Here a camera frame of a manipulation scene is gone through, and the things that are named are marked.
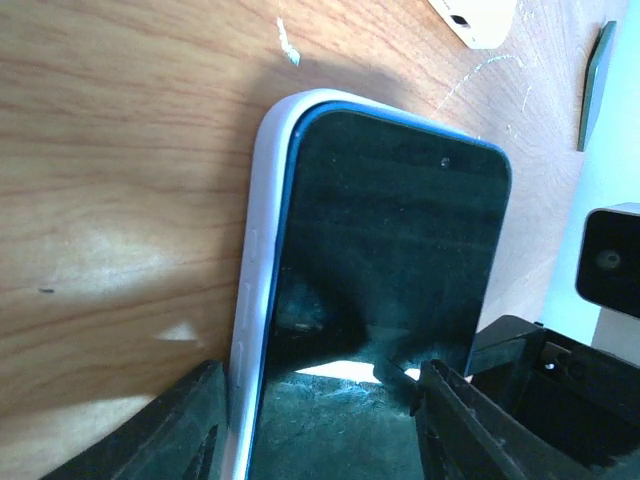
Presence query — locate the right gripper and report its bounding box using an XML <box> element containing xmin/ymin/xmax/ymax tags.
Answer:
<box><xmin>467</xmin><ymin>315</ymin><xmax>639</xmax><ymax>465</ymax></box>

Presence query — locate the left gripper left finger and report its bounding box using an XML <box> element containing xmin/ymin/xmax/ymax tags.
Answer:
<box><xmin>44</xmin><ymin>360</ymin><xmax>228</xmax><ymax>479</ymax></box>

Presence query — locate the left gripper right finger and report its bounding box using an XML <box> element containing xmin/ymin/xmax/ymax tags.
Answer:
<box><xmin>411</xmin><ymin>360</ymin><xmax>595</xmax><ymax>479</ymax></box>

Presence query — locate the blue-edged phone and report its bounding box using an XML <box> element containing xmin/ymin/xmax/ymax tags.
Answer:
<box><xmin>247</xmin><ymin>99</ymin><xmax>514</xmax><ymax>480</ymax></box>

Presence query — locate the purple phone case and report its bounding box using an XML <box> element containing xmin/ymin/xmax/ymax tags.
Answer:
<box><xmin>224</xmin><ymin>87</ymin><xmax>496</xmax><ymax>480</ymax></box>

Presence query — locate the pink phone case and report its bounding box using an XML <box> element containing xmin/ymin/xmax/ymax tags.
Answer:
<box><xmin>428</xmin><ymin>0</ymin><xmax>517</xmax><ymax>50</ymax></box>

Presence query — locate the green-edged phone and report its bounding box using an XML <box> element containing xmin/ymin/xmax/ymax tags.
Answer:
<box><xmin>577</xmin><ymin>20</ymin><xmax>617</xmax><ymax>152</ymax></box>

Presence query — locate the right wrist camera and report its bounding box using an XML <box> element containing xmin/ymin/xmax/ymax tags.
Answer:
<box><xmin>576</xmin><ymin>202</ymin><xmax>640</xmax><ymax>318</ymax></box>

